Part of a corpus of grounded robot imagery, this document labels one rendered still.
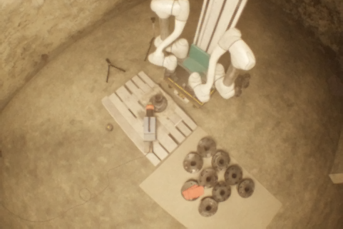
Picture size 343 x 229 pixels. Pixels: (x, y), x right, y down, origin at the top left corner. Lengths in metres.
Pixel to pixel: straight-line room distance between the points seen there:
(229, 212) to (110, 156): 1.93
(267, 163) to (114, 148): 2.41
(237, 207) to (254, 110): 1.60
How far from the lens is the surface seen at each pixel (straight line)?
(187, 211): 2.41
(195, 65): 1.94
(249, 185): 2.39
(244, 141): 2.64
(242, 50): 1.12
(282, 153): 3.10
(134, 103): 2.32
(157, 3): 1.36
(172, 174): 2.28
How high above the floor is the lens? 2.28
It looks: 68 degrees down
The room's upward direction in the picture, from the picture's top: 10 degrees clockwise
